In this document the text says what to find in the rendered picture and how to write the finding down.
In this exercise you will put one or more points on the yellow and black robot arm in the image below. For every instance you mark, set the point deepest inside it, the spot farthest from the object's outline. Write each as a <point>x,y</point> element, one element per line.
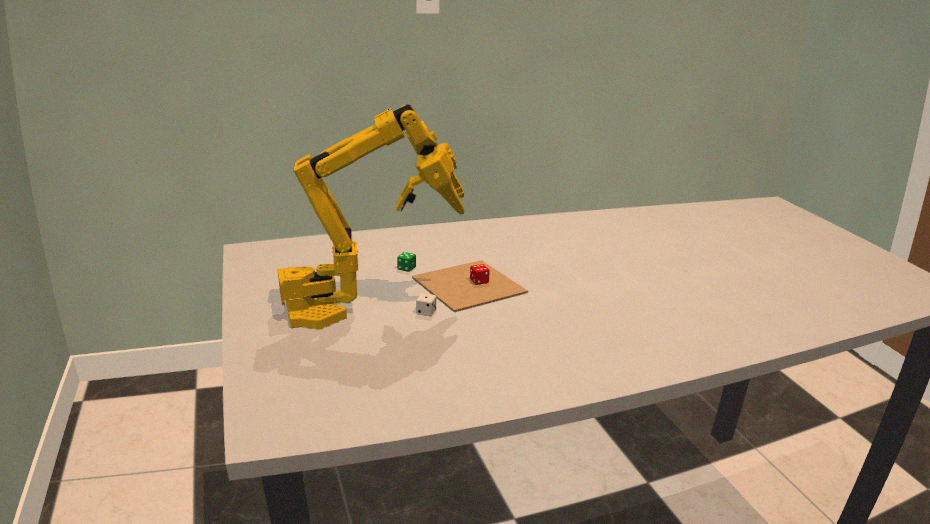
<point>302,284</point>

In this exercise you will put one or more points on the white die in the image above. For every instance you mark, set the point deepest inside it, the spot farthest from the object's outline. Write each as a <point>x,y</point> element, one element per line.
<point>426,304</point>

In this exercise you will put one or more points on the red die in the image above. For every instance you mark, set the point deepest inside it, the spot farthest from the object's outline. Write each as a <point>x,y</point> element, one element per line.
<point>479,274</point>

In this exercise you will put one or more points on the green die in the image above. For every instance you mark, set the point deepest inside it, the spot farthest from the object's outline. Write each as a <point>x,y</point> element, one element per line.
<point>406,261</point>

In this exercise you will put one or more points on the tan flat mat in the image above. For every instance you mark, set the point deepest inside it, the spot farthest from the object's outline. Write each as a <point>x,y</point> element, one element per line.
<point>454,288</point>

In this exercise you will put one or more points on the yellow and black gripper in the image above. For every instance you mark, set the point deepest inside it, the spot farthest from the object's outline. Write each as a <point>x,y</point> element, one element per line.
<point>443,181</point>

